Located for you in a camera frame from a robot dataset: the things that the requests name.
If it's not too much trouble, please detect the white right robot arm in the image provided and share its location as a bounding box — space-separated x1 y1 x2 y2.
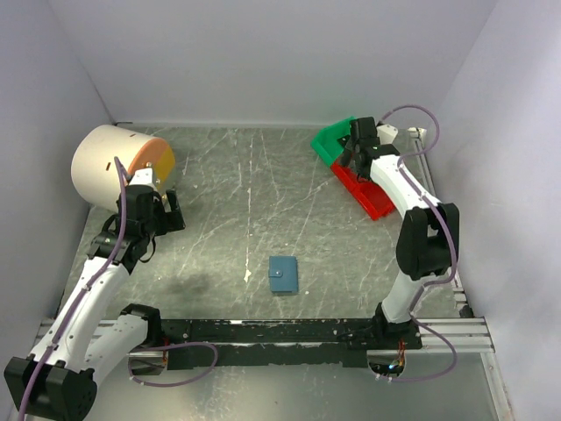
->
340 117 459 349

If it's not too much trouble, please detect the round drawer cabinet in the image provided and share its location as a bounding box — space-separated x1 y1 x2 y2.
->
71 125 175 212

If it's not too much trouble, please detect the green plastic bin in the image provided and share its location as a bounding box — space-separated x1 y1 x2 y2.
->
310 116 355 168

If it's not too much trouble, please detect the red plastic bin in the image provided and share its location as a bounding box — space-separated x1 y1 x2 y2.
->
352 179 395 221
330 161 374 197

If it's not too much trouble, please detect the blue card holder wallet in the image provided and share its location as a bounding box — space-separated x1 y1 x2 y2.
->
268 256 299 295

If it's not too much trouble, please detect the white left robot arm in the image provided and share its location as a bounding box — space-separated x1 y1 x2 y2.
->
4 185 185 420

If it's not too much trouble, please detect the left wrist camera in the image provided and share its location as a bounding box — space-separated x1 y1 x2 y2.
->
128 168 158 190

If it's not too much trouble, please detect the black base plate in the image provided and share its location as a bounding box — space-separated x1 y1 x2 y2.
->
154 317 422 370

